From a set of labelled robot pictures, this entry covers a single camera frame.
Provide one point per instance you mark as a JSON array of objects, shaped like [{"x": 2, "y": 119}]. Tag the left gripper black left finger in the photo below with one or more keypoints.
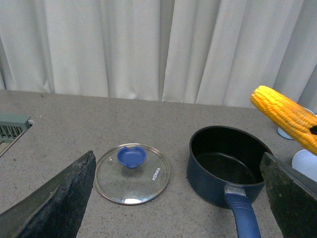
[{"x": 57, "y": 208}]

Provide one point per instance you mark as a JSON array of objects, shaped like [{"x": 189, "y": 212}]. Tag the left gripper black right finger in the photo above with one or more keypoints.
[{"x": 292, "y": 197}]

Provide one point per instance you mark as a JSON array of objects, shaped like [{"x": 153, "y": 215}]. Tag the yellow corn cob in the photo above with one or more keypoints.
[{"x": 296, "y": 121}]

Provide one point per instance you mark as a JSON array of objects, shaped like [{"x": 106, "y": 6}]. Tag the glass pot lid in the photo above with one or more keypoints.
[{"x": 132, "y": 174}]

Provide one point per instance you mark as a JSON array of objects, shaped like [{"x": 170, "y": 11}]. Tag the light blue plate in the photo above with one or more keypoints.
[{"x": 306, "y": 163}]

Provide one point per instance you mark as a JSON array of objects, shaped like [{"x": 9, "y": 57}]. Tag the light blue cup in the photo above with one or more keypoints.
[{"x": 284, "y": 134}]

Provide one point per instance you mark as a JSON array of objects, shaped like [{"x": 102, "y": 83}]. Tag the dark blue saucepan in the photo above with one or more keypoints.
[{"x": 224, "y": 169}]

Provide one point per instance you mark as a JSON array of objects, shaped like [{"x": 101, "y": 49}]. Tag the grey-green vented box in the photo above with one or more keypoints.
[{"x": 12, "y": 127}]

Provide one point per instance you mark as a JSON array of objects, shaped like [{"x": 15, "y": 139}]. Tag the white curtain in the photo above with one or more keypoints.
[{"x": 213, "y": 52}]

